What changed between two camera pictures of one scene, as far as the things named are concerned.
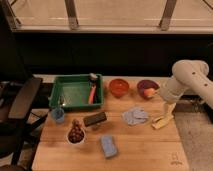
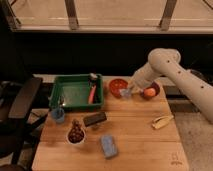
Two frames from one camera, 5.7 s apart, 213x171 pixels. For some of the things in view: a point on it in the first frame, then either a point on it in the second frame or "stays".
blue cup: (58, 115) stays
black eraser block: (94, 119) stays
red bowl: (118, 87) stays
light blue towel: (135, 116) to (125, 93)
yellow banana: (162, 121) stays
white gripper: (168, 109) to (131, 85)
